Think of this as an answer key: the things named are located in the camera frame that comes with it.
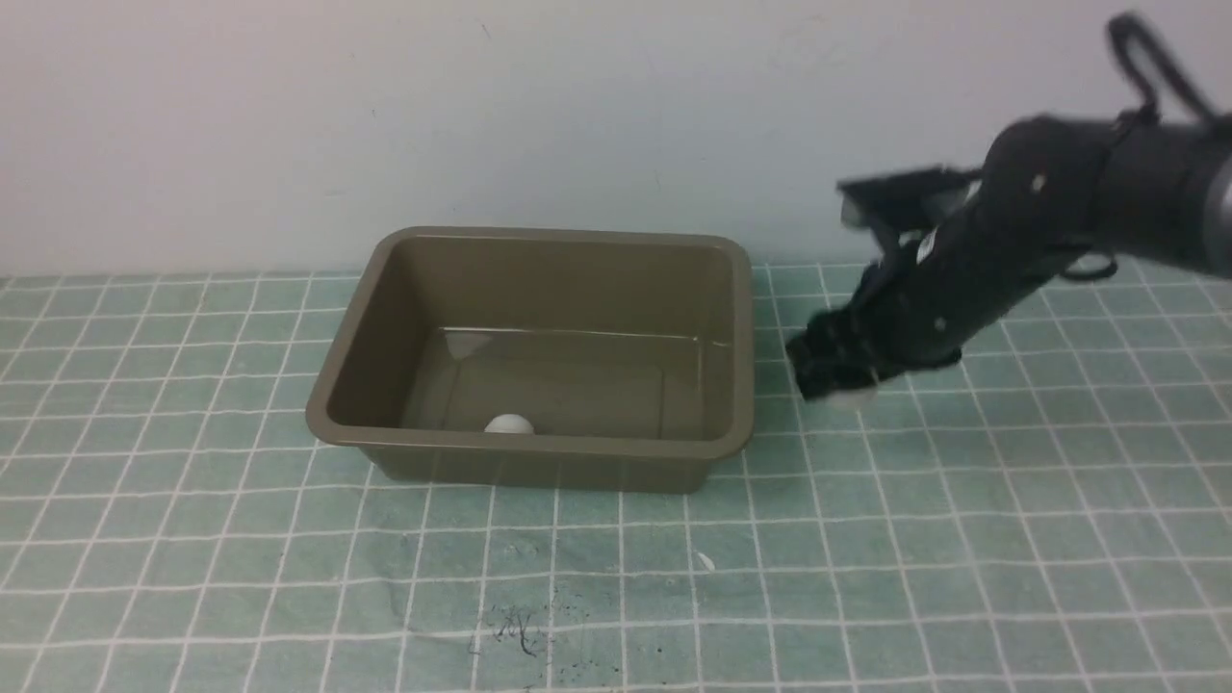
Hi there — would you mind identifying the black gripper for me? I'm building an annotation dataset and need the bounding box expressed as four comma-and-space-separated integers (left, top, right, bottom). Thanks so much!
787, 219, 1064, 400

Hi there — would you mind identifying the white ping-pong ball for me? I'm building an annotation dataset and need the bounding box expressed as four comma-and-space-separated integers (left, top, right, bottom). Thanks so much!
484, 414, 535, 435
827, 387, 878, 409

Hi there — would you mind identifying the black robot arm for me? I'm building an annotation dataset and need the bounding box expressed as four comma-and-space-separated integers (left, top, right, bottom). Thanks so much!
784, 115, 1230, 400

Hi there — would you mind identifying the olive green plastic bin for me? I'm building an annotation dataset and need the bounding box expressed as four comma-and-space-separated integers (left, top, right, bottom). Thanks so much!
306, 224, 756, 493

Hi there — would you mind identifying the green checkered table cloth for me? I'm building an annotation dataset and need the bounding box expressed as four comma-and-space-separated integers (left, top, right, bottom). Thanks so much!
1, 264, 1231, 692

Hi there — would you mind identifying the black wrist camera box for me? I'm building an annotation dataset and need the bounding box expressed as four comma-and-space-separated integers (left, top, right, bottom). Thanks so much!
835, 164, 982, 256

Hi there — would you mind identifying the black cable loop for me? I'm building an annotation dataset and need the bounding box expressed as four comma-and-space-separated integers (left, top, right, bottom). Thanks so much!
1105, 12, 1221, 125

